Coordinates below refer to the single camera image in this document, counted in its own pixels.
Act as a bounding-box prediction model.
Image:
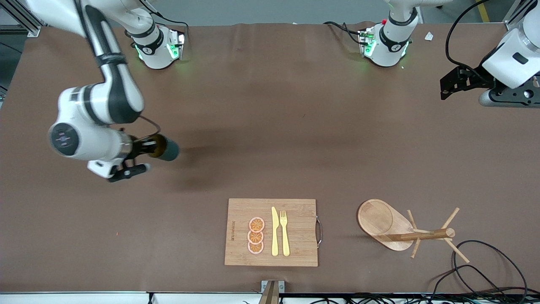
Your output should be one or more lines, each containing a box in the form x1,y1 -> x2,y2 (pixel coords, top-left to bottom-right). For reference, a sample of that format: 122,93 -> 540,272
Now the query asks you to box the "dark green mug yellow inside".
148,134 -> 180,162

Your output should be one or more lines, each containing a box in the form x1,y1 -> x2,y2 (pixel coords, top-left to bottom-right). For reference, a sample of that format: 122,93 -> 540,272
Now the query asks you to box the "yellow plastic fork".
280,210 -> 291,257

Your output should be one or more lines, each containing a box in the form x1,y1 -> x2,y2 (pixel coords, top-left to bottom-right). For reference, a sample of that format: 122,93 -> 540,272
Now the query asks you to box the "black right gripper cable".
120,115 -> 162,140

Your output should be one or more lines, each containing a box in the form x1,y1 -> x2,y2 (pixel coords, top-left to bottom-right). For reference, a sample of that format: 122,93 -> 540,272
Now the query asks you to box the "aluminium frame post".
0,0 -> 43,38
503,0 -> 529,31

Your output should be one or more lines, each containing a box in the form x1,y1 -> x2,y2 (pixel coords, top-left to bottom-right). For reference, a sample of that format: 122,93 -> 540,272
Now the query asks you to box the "black looped cable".
428,240 -> 529,301

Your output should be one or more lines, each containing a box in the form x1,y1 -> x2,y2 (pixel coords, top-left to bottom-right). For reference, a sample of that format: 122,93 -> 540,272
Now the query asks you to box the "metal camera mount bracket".
261,280 -> 285,304

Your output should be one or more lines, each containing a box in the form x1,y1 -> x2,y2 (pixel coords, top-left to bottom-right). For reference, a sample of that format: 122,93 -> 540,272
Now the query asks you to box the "wooden mug rack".
357,199 -> 470,264

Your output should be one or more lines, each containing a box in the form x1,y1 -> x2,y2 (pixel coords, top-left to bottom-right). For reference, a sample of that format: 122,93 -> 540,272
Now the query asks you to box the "black arm base cable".
324,21 -> 365,45
141,0 -> 189,38

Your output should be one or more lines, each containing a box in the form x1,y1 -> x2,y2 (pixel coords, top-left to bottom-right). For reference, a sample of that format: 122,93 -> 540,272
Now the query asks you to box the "yellow plastic knife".
271,206 -> 280,257

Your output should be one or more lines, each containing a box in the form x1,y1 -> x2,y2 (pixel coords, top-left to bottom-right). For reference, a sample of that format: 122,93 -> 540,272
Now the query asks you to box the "black right arm base cable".
141,0 -> 189,38

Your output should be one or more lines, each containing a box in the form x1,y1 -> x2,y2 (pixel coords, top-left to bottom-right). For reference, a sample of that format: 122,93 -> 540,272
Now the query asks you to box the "black left arm base cable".
324,21 -> 365,45

